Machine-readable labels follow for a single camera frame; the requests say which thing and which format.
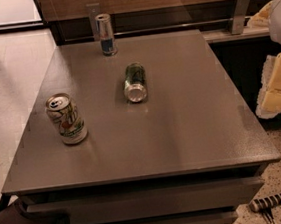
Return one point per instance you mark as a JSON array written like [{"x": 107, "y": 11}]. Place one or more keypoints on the grey wall shelf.
[{"x": 220, "y": 36}]

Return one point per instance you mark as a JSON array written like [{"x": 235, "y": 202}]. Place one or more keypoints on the left metal wall bracket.
[{"x": 93, "y": 10}]

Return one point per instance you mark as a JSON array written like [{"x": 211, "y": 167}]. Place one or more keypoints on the silver blue energy drink can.
[{"x": 106, "y": 34}]

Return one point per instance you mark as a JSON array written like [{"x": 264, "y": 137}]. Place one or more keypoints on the right metal wall bracket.
[{"x": 238, "y": 16}]

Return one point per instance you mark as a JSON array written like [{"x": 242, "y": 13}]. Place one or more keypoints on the green soda can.
[{"x": 135, "y": 89}]

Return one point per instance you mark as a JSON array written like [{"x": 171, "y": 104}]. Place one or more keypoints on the grey drawer cabinet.
[{"x": 190, "y": 153}]

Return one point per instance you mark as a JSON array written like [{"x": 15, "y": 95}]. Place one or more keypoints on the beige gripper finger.
[
  {"x": 261, "y": 18},
  {"x": 269, "y": 97}
]

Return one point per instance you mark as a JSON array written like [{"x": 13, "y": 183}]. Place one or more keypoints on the metal wall bracket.
[
  {"x": 93, "y": 10},
  {"x": 238, "y": 16}
]

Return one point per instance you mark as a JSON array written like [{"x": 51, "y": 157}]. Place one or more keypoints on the white 7up can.
[{"x": 62, "y": 111}]

